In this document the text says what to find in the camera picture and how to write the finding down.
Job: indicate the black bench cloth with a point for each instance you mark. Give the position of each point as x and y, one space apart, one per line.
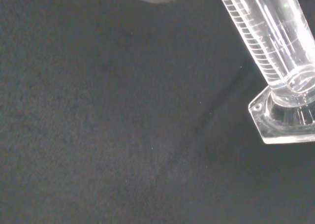
123 125

